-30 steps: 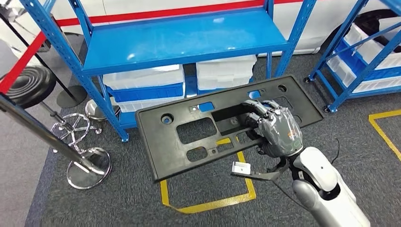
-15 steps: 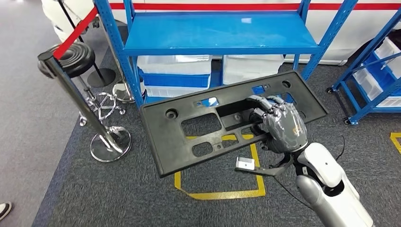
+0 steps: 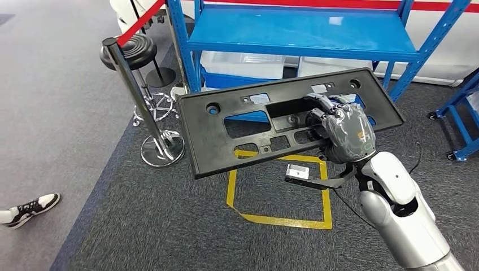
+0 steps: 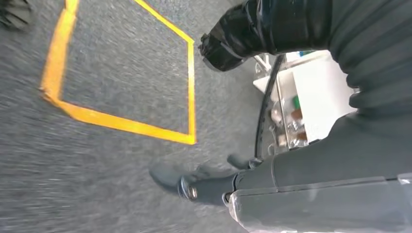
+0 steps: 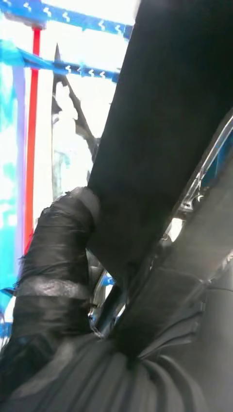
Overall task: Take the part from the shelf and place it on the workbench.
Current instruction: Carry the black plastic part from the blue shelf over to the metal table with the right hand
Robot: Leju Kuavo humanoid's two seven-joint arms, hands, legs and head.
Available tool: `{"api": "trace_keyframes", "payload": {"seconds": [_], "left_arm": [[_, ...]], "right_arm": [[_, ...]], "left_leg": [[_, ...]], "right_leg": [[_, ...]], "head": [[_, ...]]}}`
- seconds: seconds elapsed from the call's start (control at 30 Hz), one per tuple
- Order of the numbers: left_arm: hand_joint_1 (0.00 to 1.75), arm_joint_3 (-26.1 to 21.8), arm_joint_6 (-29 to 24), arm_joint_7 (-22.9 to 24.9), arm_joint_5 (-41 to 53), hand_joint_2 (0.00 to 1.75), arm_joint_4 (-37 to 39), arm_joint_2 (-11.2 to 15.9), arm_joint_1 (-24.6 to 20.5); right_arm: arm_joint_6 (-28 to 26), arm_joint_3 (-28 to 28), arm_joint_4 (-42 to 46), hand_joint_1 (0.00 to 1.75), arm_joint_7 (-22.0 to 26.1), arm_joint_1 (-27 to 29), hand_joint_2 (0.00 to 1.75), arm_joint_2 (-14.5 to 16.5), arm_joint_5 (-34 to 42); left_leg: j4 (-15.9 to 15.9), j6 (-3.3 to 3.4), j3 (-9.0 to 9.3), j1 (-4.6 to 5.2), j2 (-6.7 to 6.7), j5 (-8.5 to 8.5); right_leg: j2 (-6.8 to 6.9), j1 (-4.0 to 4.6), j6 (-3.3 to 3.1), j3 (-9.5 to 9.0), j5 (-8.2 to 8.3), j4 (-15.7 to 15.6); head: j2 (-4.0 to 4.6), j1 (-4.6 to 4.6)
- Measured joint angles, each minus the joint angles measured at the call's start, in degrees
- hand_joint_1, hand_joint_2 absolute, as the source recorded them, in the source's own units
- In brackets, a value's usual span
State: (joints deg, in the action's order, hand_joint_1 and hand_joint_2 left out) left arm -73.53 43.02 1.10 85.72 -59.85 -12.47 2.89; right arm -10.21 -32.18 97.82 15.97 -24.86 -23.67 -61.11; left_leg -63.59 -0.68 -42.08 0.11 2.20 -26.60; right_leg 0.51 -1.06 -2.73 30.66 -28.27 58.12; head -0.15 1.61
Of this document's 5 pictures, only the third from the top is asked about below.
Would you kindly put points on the thin black post stand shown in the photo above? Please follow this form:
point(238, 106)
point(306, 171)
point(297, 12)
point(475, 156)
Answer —
point(161, 77)

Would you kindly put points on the black plastic plate frame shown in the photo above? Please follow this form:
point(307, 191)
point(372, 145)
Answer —
point(209, 142)

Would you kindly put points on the person's foot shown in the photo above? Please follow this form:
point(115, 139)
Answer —
point(30, 209)

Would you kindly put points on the translucent white plastic bin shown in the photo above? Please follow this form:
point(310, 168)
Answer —
point(329, 66)
point(243, 65)

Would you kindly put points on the red barrier belt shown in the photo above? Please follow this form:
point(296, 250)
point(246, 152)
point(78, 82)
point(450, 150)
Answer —
point(142, 20)

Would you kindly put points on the blue metal shelf rack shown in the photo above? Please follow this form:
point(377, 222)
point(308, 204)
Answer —
point(299, 30)
point(460, 123)

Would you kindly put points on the yellow floor tape square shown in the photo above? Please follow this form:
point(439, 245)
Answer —
point(277, 220)

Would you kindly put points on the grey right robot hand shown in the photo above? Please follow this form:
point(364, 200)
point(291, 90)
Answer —
point(348, 131)

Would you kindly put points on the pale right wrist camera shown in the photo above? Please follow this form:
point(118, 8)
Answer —
point(297, 172)

